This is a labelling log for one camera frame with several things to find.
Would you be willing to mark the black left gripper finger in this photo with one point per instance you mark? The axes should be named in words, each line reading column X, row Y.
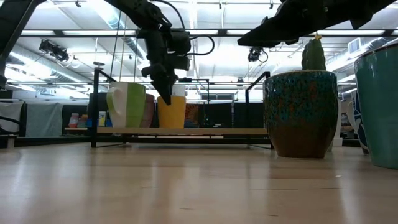
column 164, row 84
column 146, row 71

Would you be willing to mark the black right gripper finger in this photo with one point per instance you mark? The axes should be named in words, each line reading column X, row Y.
column 273, row 34

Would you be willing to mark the pale lavender mug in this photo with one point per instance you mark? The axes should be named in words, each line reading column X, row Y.
column 149, row 112

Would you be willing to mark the yellow mug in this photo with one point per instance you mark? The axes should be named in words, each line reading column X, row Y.
column 177, row 113

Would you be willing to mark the dark speckled glazed mug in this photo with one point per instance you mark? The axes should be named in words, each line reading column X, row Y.
column 298, row 109

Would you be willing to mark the white mug blue leaf pattern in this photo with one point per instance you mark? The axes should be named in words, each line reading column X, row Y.
column 357, row 124

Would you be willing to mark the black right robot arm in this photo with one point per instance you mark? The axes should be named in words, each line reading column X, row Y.
column 387, row 6

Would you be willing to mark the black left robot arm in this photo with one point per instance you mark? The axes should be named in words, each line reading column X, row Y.
column 136, row 9

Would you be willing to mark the green cactus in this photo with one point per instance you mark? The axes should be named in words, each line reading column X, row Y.
column 313, row 56

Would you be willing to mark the white ceiling vent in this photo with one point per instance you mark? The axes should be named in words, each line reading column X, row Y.
column 354, row 45

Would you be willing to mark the yellow white box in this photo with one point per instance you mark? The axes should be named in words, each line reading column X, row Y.
column 102, row 119

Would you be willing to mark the orange bottle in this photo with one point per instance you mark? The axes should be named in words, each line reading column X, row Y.
column 83, row 122

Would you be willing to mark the red capped bottle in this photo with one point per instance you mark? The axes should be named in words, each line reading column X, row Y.
column 74, row 121

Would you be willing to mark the grey partition panel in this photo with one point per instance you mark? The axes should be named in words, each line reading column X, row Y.
column 45, row 119

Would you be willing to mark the white partition panel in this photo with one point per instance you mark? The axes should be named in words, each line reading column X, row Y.
column 11, row 113

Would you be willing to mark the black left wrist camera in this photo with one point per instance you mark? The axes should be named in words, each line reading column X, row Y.
column 180, row 43

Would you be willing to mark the black ceiling-hung camera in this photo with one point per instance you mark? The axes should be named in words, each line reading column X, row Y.
column 54, row 49
column 255, row 53

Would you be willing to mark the wooden shelf rack black frame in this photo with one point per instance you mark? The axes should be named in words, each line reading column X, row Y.
column 202, row 131

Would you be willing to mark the black overhead frame beam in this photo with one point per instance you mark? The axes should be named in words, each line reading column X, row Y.
column 93, row 32

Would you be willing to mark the black table frame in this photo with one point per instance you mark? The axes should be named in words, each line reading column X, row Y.
column 62, row 141

